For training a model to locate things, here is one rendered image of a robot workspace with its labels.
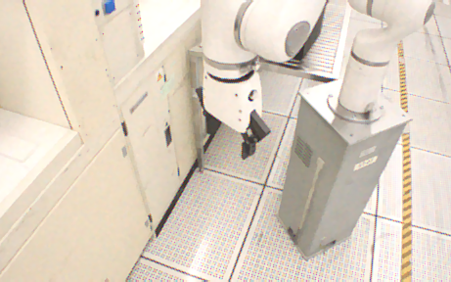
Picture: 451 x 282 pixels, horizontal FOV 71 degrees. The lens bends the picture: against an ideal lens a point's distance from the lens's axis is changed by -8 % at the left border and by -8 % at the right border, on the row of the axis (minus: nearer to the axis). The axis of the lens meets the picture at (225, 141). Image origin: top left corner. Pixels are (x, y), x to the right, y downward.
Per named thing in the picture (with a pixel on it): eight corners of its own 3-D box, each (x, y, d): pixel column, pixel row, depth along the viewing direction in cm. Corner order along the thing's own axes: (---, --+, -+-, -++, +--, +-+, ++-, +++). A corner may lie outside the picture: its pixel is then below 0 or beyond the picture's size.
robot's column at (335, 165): (352, 237, 159) (414, 117, 105) (304, 261, 150) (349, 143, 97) (320, 195, 177) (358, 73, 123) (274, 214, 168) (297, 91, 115)
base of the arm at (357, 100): (394, 114, 107) (415, 66, 94) (351, 129, 101) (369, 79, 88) (357, 82, 119) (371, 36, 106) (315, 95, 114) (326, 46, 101)
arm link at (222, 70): (273, 51, 50) (271, 68, 52) (230, 31, 54) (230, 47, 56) (233, 72, 45) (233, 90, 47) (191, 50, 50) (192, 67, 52)
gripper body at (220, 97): (272, 65, 51) (266, 120, 58) (224, 42, 56) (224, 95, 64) (238, 85, 47) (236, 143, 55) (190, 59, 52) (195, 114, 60)
